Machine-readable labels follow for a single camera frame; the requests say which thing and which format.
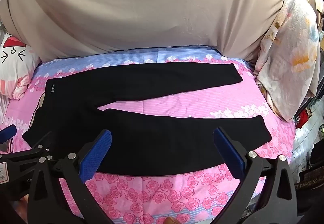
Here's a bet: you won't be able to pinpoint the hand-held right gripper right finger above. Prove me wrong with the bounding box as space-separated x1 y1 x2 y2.
213 126 297 224

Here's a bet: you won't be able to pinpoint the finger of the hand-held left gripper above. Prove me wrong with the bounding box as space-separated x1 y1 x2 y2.
0 131 55 162
0 124 17 145

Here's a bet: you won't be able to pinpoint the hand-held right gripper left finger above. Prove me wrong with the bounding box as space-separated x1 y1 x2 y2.
27 129 112 224

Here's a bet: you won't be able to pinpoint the black pants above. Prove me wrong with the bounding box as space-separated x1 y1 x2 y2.
22 62 272 176

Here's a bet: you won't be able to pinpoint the white cartoon face pillow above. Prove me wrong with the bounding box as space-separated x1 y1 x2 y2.
0 33 41 100

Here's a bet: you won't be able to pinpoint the pink floral bed sheet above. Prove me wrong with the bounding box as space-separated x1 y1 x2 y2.
0 45 296 224

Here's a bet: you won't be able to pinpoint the red cloth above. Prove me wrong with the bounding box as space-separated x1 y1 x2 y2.
296 108 312 129

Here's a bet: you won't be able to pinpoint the dark patterned bag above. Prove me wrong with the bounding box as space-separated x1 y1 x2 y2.
296 172 324 190

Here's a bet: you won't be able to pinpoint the pale floral quilt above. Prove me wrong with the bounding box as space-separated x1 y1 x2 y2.
253 0 324 122

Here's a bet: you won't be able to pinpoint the beige cloth backdrop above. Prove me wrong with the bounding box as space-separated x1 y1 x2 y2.
0 0 317 62

